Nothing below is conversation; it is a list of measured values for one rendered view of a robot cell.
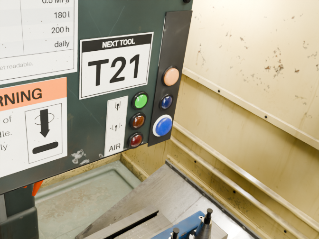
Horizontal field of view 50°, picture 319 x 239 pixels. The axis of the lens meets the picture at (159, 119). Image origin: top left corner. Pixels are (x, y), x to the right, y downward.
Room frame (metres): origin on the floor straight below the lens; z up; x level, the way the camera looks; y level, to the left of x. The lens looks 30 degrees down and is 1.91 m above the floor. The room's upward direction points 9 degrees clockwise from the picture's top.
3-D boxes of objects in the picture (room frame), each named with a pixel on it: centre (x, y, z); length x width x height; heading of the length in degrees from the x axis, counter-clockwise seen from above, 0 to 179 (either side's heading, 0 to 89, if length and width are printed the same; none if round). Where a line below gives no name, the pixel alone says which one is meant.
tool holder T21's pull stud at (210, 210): (0.61, -0.15, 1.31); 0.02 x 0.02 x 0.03
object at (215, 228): (0.65, -0.19, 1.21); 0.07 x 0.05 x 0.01; 44
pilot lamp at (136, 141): (0.40, 0.03, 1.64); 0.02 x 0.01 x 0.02; 134
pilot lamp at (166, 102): (0.44, -0.01, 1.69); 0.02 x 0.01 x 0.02; 134
